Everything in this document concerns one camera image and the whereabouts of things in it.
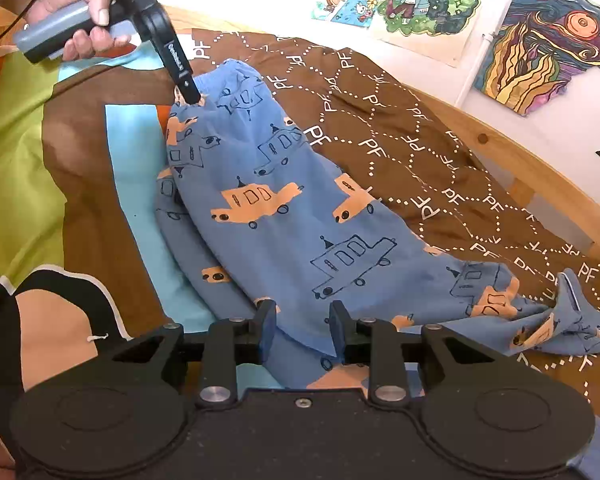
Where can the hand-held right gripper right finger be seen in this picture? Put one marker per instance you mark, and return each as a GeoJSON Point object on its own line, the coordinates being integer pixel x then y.
{"type": "Point", "coordinates": [339, 332]}

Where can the wooden bed frame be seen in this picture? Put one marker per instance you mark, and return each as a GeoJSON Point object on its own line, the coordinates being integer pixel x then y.
{"type": "Point", "coordinates": [530, 170]}

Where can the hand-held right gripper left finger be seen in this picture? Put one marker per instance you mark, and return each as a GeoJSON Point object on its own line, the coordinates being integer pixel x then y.
{"type": "Point", "coordinates": [266, 332]}

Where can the brown printed blanket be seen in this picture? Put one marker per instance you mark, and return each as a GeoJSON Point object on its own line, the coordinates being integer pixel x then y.
{"type": "Point", "coordinates": [380, 135]}

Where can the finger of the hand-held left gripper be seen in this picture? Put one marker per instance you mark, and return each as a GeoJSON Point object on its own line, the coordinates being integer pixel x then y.
{"type": "Point", "coordinates": [177, 60]}

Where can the swirly wave wall poster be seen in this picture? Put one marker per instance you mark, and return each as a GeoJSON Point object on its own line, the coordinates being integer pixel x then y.
{"type": "Point", "coordinates": [545, 45]}

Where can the white wall pipe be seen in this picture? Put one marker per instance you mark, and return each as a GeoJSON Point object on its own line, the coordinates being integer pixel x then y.
{"type": "Point", "coordinates": [475, 70]}

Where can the green cartoon figure wall poster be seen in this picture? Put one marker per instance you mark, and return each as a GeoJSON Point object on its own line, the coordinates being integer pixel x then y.
{"type": "Point", "coordinates": [430, 5]}

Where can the blue car print pants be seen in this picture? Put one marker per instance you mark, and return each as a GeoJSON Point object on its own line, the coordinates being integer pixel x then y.
{"type": "Point", "coordinates": [280, 240]}

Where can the colour block bed sheet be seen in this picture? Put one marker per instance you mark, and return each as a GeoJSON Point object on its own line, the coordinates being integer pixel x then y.
{"type": "Point", "coordinates": [20, 160]}

